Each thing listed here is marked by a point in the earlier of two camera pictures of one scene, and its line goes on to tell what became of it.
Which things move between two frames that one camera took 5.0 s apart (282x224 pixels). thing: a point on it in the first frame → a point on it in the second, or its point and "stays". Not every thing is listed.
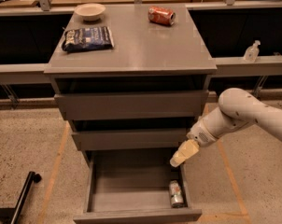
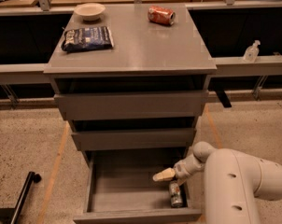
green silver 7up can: x=176 y=194 stays
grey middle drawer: x=130 y=138 stays
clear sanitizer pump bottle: x=251 y=52 stays
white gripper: x=199 y=135 → x=181 y=170
